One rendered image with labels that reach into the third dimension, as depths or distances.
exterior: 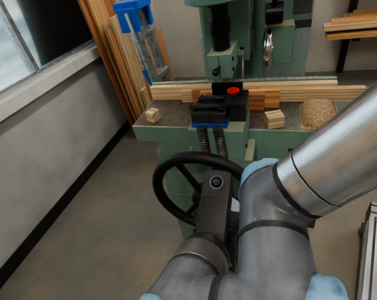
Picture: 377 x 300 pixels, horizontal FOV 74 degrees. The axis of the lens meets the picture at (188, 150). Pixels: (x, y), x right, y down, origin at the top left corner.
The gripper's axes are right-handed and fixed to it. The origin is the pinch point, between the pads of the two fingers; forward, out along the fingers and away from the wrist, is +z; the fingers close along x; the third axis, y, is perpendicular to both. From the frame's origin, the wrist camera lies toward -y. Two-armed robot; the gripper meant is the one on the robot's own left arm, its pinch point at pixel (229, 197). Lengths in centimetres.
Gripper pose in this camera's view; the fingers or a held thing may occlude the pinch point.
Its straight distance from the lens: 54.2
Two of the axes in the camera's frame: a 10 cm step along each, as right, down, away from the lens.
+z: 3.3, -1.5, 9.3
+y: 0.0, 9.9, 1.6
